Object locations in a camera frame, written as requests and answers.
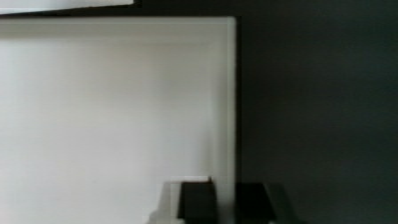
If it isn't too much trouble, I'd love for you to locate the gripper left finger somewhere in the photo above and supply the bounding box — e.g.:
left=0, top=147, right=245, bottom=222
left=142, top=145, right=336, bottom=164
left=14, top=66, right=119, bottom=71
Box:
left=146, top=176, right=219, bottom=224

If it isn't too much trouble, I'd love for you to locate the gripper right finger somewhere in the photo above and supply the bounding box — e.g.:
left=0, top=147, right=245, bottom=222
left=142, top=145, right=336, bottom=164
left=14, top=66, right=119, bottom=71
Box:
left=236, top=182, right=302, bottom=224

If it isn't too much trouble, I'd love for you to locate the white drawer cabinet frame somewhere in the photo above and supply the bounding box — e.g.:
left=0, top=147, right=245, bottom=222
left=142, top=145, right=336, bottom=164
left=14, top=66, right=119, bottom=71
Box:
left=0, top=17, right=236, bottom=224

